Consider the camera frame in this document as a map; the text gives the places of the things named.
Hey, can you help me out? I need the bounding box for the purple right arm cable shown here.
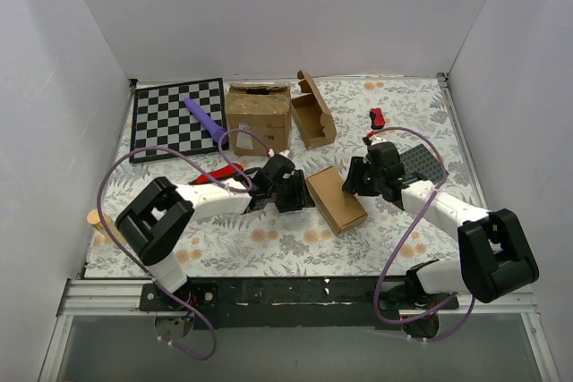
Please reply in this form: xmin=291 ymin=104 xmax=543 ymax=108
xmin=363 ymin=126 xmax=475 ymax=342

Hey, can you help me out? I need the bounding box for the purple cylindrical tool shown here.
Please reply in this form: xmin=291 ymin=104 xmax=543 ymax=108
xmin=184 ymin=98 xmax=227 ymax=144

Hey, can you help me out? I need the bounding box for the black and white chessboard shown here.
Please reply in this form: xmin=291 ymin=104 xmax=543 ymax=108
xmin=130 ymin=78 xmax=227 ymax=157

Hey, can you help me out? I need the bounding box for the grey studded building plate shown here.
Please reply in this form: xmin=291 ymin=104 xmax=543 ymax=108
xmin=399 ymin=144 xmax=449 ymax=184

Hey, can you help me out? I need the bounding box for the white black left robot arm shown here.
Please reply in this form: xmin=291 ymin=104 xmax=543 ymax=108
xmin=115 ymin=154 xmax=314 ymax=310

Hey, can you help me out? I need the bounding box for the aluminium frame rail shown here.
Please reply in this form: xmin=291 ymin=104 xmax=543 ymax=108
xmin=57 ymin=276 xmax=538 ymax=317

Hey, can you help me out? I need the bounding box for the small cardboard express box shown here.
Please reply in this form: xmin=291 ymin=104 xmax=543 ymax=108
xmin=306 ymin=166 xmax=368 ymax=235

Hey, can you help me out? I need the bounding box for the large brown cardboard box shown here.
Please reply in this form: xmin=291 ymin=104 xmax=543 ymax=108
xmin=225 ymin=82 xmax=292 ymax=157

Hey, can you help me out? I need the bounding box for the wooden cork cylinder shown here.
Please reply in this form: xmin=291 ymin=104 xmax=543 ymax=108
xmin=86 ymin=209 xmax=108 ymax=234

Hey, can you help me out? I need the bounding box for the open small cardboard box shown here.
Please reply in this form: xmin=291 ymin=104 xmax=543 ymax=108
xmin=291 ymin=71 xmax=337 ymax=149

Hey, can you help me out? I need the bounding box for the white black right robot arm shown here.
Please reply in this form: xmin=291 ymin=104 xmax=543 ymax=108
xmin=342 ymin=141 xmax=540 ymax=309

